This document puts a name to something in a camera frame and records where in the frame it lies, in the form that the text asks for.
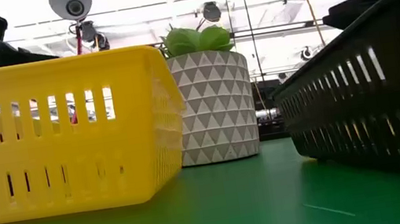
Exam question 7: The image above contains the yellow plastic slotted basket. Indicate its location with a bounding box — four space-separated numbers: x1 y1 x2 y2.
0 39 200 224

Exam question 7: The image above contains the grey triangle-pattern plant pot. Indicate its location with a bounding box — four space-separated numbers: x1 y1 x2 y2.
165 44 264 169

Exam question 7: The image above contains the green succulent plant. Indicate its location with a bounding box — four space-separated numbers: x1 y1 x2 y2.
156 15 236 62

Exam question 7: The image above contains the dark round ceiling fixture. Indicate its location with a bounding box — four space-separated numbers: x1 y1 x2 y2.
299 46 314 63
201 0 224 24

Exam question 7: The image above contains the red desk lamp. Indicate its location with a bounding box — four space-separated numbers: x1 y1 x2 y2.
47 0 122 127

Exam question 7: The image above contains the black hanging cable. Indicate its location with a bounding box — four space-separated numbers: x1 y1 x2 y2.
240 0 266 85

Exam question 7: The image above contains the yellow hanging cable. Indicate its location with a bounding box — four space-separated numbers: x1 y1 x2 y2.
297 0 328 50

